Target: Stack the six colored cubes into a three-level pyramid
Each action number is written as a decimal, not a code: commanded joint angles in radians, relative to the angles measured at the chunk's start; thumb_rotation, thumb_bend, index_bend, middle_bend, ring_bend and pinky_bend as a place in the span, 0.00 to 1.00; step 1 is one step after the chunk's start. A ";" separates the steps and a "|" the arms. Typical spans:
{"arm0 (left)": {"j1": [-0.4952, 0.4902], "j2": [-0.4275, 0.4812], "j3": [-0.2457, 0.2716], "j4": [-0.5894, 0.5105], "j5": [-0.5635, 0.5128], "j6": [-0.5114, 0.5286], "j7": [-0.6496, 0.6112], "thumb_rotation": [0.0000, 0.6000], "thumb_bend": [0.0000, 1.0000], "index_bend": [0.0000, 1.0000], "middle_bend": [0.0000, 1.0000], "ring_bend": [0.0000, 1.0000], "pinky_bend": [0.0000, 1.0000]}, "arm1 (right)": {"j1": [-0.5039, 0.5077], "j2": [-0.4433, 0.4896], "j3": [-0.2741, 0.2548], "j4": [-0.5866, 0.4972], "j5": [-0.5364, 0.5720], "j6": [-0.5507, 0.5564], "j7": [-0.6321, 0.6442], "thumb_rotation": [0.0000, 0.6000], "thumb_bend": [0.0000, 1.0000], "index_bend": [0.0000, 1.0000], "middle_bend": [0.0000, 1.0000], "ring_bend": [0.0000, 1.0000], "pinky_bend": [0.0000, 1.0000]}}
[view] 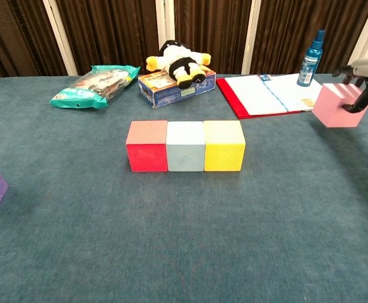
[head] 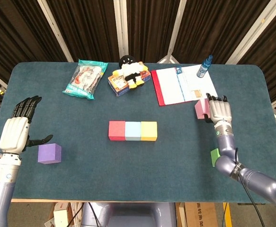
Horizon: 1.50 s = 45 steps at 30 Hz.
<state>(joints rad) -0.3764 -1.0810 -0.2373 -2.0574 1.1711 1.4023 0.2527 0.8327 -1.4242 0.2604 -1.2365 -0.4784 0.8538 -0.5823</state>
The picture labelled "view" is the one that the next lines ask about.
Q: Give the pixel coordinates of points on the pink foam cube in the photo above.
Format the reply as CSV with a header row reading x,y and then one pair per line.
x,y
332,107

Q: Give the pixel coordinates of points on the yellow foam cube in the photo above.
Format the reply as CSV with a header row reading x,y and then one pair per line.
x,y
224,151

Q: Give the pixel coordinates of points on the light blue foam cube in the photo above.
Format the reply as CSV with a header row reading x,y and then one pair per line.
x,y
186,151

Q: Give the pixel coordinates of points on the red foam cube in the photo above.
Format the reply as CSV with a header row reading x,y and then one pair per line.
x,y
147,154

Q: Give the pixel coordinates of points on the blue spray bottle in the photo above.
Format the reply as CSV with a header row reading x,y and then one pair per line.
x,y
310,66

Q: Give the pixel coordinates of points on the open red folder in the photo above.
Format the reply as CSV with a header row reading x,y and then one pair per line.
x,y
259,94

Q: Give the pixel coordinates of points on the penguin plush toy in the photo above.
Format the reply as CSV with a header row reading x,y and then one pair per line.
x,y
179,61

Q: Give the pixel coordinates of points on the blue cardboard box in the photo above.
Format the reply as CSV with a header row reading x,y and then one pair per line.
x,y
171,93

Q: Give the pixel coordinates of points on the teal felt table mat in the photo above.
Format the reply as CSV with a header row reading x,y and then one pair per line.
x,y
183,236

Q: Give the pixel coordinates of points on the teal snack bag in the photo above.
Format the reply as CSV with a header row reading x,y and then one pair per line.
x,y
92,88

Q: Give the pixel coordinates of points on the white frame post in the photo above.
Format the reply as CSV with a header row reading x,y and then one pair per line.
x,y
59,34
251,34
164,22
366,38

